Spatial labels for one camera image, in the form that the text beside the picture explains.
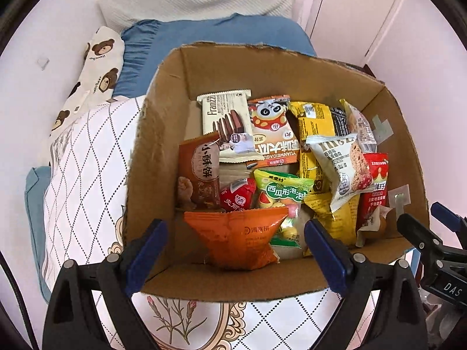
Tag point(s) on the plain yellow snack packet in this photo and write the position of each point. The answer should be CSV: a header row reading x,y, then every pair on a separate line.
x,y
335,222

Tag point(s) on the blue pillow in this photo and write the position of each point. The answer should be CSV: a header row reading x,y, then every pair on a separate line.
x,y
219,31

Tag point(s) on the brown cardboard box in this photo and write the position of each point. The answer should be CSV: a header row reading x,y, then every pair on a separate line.
x,y
171,116

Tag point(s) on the light blue blanket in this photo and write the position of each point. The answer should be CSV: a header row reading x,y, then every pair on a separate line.
x,y
34,207

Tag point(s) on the long red snack packet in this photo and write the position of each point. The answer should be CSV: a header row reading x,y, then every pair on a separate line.
x,y
377,182

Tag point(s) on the white oat bar packet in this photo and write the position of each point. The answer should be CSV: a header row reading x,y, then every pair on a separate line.
x,y
339,167

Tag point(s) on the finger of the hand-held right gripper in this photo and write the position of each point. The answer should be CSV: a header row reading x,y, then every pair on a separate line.
x,y
416,229
443,213

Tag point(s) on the white diamond pattern quilt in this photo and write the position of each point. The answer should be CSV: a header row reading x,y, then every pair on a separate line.
x,y
91,171

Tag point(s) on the white door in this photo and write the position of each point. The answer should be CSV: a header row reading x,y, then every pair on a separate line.
x,y
346,18

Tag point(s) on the clear yellow-edged snack packet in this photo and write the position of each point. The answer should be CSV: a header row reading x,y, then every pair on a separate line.
x,y
359,124

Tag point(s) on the white chocolate wafer packet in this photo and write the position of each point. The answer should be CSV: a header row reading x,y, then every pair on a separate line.
x,y
219,113

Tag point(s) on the small red snack packet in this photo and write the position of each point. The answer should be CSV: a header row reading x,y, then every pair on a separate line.
x,y
237,197

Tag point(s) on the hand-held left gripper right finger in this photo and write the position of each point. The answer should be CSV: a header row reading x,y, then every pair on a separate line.
x,y
326,259

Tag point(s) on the white wall socket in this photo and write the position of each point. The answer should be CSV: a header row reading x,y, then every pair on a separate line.
x,y
43,62

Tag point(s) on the orange panda snack packet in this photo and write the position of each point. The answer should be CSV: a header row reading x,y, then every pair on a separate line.
x,y
271,131

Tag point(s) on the yellow and black snack packet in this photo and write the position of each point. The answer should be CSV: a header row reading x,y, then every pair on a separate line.
x,y
313,120

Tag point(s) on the green candy packet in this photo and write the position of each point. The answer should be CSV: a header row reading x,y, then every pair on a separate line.
x,y
281,186

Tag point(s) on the bear print pillow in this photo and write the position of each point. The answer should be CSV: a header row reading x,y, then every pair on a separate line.
x,y
98,62

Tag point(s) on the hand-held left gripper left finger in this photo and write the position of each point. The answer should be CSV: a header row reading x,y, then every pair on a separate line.
x,y
146,255

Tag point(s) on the brown snack packet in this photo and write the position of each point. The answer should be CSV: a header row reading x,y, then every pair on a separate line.
x,y
200,175

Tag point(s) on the white textured pillow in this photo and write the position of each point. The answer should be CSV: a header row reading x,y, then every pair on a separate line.
x,y
182,3

